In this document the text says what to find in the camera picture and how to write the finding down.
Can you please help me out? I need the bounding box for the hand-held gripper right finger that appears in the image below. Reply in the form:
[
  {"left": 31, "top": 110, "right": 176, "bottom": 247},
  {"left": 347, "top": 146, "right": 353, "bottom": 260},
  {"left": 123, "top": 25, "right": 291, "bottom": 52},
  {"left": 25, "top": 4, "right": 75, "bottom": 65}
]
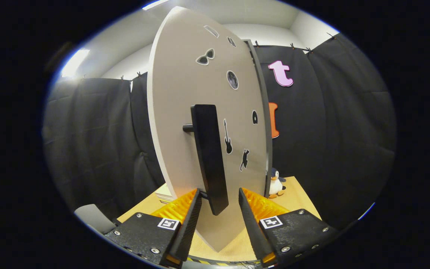
[{"left": 239, "top": 188, "right": 339, "bottom": 266}]

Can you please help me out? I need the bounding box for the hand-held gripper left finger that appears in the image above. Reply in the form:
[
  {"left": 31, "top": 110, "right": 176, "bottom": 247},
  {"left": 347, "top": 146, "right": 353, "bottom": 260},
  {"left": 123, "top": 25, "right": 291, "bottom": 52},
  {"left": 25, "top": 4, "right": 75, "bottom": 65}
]
[{"left": 103, "top": 188, "right": 203, "bottom": 268}]

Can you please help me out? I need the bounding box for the black door handle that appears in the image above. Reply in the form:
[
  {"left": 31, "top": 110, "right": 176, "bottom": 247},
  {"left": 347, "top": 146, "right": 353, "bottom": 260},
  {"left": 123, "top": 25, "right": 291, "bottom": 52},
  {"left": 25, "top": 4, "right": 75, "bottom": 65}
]
[{"left": 183, "top": 104, "right": 229, "bottom": 216}]

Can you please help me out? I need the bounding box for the grey shoe cabinet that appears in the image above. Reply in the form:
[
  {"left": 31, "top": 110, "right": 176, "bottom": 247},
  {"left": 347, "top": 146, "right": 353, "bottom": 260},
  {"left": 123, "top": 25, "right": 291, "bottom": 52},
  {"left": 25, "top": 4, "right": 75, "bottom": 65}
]
[{"left": 243, "top": 39, "right": 273, "bottom": 198}]

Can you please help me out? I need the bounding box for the white orange cover book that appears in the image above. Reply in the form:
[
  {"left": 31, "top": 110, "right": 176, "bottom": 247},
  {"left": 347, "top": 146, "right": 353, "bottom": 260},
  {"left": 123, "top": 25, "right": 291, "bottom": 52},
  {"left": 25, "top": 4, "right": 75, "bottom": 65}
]
[{"left": 155, "top": 183, "right": 174, "bottom": 204}]

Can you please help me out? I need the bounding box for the penguin plush toy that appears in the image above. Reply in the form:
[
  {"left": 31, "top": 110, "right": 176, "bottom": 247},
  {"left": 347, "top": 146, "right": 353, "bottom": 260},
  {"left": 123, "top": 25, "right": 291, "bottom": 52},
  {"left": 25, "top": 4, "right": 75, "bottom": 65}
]
[{"left": 268, "top": 168, "right": 287, "bottom": 199}]

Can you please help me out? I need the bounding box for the grey rounded object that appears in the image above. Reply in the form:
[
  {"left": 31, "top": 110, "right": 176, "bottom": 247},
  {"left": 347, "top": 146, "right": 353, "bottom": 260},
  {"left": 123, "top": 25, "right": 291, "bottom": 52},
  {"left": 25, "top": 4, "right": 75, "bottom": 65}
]
[{"left": 74, "top": 204, "right": 117, "bottom": 235}]

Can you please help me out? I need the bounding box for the black backdrop cloth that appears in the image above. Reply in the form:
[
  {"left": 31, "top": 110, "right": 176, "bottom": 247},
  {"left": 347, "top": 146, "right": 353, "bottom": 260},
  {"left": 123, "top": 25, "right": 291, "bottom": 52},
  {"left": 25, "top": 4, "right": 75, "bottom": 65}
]
[{"left": 43, "top": 33, "right": 398, "bottom": 232}]

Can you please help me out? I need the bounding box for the bright light strip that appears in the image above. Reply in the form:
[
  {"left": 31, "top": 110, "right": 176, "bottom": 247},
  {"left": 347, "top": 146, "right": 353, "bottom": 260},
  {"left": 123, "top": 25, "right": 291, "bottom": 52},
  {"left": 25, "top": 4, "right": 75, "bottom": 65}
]
[{"left": 60, "top": 49, "right": 90, "bottom": 78}]

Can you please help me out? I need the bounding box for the ceiling light panel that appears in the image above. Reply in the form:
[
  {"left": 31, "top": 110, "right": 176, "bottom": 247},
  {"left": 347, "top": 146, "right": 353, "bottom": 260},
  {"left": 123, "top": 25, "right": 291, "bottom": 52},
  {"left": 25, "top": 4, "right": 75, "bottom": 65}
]
[{"left": 142, "top": 0, "right": 171, "bottom": 10}]

